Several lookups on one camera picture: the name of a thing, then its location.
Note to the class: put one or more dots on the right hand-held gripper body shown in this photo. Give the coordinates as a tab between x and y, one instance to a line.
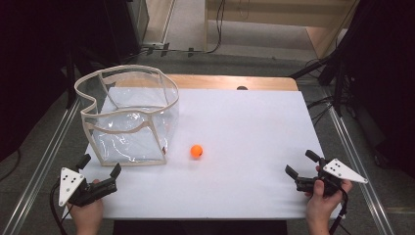
339	171

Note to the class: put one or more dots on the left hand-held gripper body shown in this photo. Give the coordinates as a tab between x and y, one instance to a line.
70	186

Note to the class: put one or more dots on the orange ball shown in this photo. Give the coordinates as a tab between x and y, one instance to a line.
196	151

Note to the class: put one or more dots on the person's left hand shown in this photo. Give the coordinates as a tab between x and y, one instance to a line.
87	218

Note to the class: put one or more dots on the person's right hand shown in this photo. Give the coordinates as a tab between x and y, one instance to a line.
321	207

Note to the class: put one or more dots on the black stand legs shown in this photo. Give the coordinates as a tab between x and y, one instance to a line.
321	67

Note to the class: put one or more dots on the black curtain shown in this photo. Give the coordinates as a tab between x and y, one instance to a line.
49	49
385	81

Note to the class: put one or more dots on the light wooden shelf unit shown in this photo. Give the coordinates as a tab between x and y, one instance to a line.
277	13

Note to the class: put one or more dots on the aluminium floor rail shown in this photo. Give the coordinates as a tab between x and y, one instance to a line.
39	169
362	176

